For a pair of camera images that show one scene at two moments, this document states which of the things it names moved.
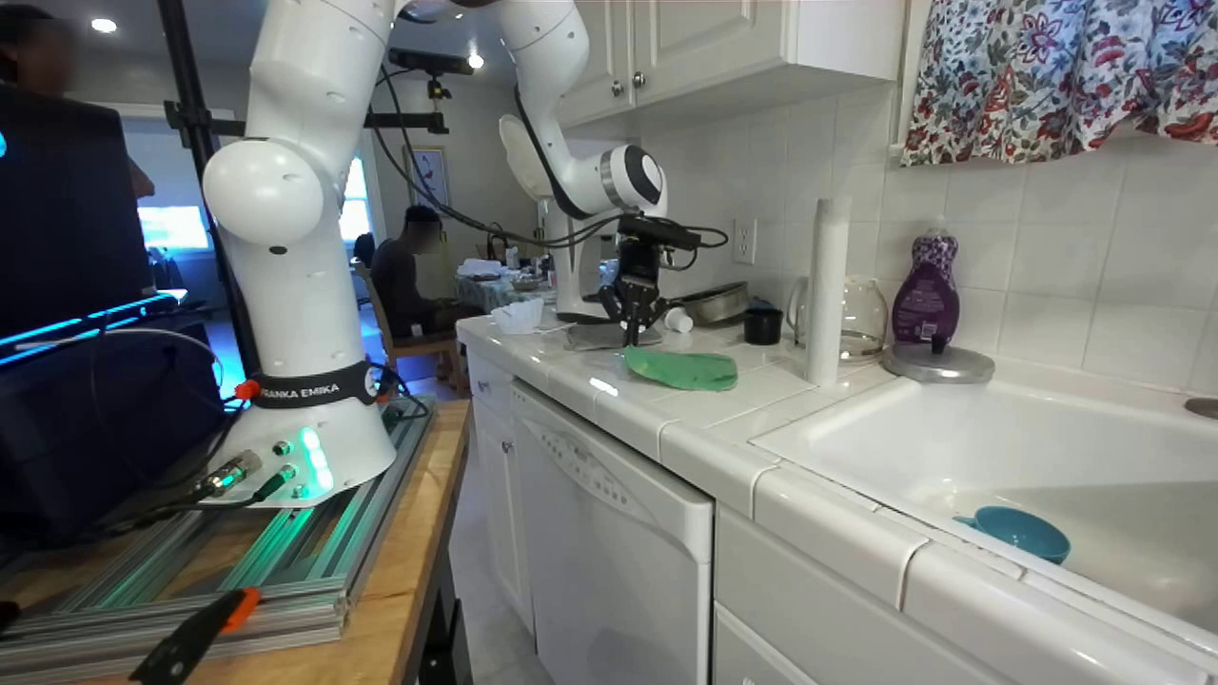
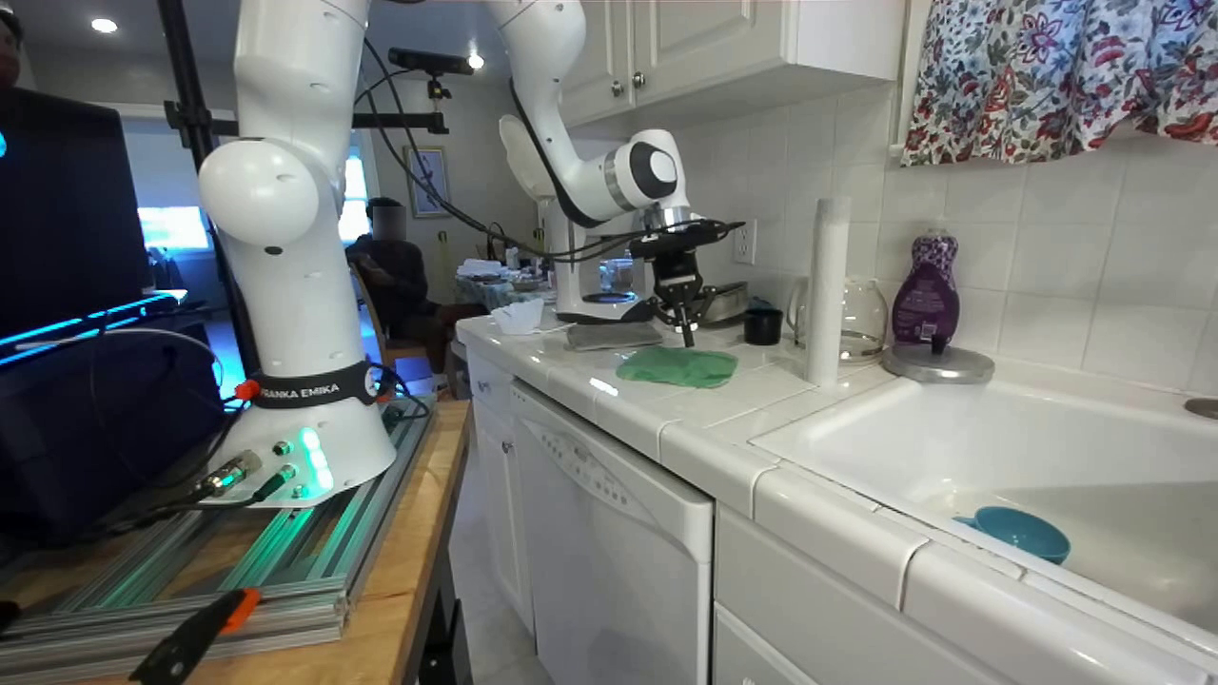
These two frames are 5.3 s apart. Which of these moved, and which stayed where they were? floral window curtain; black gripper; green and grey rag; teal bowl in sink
Moved: black gripper
Stayed: green and grey rag; floral window curtain; teal bowl in sink
